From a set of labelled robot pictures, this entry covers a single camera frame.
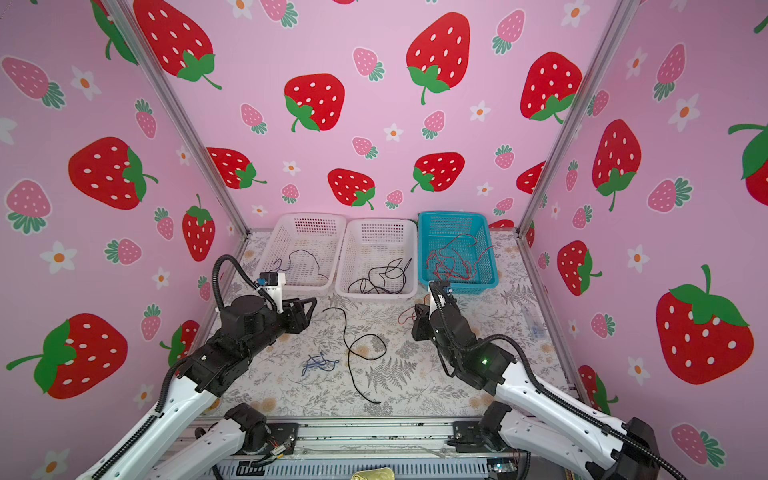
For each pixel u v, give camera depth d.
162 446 0.44
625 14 0.68
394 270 1.07
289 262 1.10
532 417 0.48
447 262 1.10
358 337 0.92
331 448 0.74
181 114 0.86
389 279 1.04
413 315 0.75
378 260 1.11
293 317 0.63
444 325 0.51
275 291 0.64
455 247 1.15
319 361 0.86
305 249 1.13
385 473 0.66
